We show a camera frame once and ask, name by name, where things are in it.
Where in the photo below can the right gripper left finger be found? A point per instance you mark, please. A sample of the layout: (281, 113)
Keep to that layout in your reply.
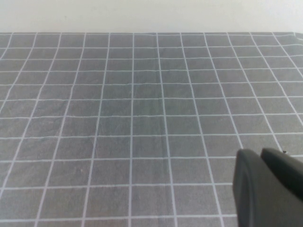
(255, 198)

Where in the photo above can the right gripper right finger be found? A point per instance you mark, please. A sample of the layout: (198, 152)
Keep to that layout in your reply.
(286, 168)

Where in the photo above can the grey white-checked tablecloth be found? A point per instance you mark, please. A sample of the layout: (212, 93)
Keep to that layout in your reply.
(132, 123)

